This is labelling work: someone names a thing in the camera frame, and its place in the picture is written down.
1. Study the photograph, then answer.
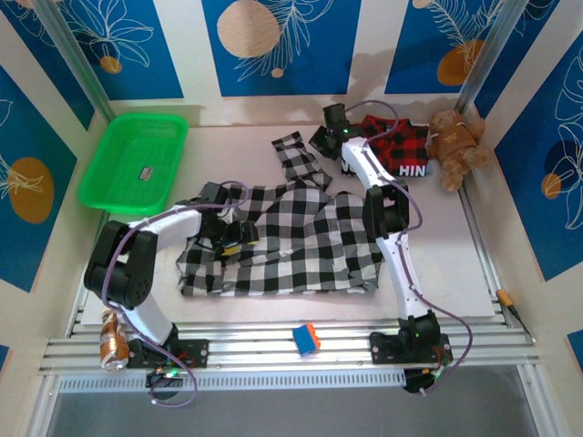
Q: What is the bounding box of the black white checkered shirt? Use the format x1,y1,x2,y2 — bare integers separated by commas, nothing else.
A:
176,130,386,300

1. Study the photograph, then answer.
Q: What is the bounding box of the red black checkered shirt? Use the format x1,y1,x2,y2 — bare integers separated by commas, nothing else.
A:
339,115,434,179

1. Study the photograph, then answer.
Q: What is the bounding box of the blue orange block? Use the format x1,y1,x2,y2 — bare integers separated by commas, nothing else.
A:
291,322,322,357

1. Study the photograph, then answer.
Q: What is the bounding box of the brown teddy bear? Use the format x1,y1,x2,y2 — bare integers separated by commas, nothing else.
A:
425,108,493,192

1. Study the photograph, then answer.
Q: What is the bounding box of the green plastic basket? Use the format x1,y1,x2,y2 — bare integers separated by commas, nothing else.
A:
77,112,190,218

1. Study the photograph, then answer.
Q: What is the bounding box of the brown drink bottle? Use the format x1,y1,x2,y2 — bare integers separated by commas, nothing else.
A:
98,305,131,372

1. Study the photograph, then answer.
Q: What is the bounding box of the aluminium rail bed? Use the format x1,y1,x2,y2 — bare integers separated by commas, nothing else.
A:
38,320,543,377

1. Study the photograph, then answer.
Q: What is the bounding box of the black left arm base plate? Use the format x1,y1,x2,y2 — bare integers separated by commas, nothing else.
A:
127,339,210,370

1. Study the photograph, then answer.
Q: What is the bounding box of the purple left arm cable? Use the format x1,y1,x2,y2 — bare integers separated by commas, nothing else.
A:
100,181,251,409

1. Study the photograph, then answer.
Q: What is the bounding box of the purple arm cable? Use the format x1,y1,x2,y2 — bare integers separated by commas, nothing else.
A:
100,181,251,409
345,98,475,397

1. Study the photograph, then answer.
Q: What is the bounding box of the white slotted cable duct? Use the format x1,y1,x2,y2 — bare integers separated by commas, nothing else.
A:
56,368,406,395

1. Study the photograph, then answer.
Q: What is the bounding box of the aluminium corner post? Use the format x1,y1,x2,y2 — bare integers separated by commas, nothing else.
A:
457,0,525,113
34,0,115,122

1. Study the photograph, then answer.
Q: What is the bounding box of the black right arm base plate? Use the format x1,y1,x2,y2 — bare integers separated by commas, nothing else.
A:
369,330,452,366

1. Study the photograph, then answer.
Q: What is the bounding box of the yellow handled screwdriver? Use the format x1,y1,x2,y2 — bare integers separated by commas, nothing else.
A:
495,288,534,340

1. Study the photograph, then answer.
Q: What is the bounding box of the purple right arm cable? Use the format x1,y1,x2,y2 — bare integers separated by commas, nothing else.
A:
345,98,475,397

